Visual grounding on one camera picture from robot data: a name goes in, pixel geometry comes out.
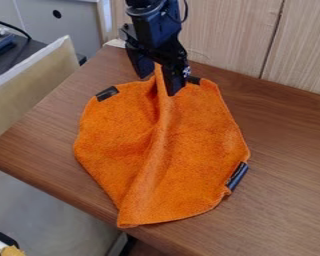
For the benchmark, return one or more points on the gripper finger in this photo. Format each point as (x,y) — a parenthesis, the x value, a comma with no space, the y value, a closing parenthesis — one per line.
(175,80)
(142,65)

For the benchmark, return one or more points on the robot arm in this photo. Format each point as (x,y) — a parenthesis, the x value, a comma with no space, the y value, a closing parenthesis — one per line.
(151,6)

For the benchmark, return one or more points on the orange cloth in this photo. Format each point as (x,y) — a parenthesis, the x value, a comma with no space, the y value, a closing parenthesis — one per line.
(162,150)

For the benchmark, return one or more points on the cardboard box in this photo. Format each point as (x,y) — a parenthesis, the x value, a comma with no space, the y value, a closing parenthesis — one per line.
(24,86)

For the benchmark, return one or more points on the white cabinet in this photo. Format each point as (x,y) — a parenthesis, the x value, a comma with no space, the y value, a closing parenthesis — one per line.
(78,23)

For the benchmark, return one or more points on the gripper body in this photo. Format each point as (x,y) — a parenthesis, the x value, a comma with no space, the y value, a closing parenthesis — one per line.
(157,35)

